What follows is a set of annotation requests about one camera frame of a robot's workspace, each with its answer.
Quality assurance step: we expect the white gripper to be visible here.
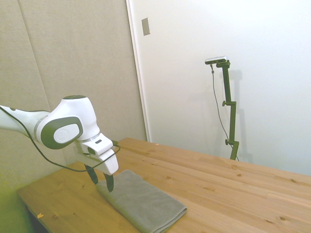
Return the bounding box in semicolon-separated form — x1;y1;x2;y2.
74;143;120;193

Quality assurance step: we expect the grey towel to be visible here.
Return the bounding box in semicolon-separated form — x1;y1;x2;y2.
96;169;188;233

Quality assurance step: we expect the white door trim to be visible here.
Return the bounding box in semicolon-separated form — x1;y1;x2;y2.
125;0;152;143

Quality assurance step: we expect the black jointed camera stand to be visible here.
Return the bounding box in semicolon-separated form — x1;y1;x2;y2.
215;60;240;161

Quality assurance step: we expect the grey wall plate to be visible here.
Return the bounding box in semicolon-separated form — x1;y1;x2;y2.
141;17;151;36

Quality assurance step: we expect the silver camera on stand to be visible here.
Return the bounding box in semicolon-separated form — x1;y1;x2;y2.
205;55;230;65

